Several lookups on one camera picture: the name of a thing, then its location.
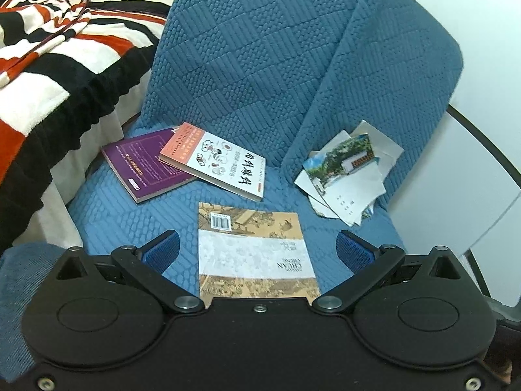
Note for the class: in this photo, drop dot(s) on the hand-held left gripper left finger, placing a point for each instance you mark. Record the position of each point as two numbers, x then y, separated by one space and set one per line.
160 250

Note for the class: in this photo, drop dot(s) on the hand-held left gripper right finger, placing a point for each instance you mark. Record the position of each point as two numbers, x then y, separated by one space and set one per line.
356 250

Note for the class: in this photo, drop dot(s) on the photo cover notebook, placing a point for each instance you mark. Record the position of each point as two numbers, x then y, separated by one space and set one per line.
346 159
368 210

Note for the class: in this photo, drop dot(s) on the white notebook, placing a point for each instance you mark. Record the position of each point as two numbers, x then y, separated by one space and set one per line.
307 183
384 148

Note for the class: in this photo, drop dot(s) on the purple book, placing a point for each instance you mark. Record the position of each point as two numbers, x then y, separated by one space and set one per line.
138 167

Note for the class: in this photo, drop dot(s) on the white cartoon cover book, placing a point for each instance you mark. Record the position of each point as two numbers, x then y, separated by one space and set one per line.
219 159

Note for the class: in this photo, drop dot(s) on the blue ribbed cloth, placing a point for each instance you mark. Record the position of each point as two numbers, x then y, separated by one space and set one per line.
24 293

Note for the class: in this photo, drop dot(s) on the blue textured bed cover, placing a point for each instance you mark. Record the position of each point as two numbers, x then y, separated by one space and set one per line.
244 69

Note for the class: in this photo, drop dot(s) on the red black white striped blanket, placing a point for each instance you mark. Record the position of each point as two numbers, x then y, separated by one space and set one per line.
61 69

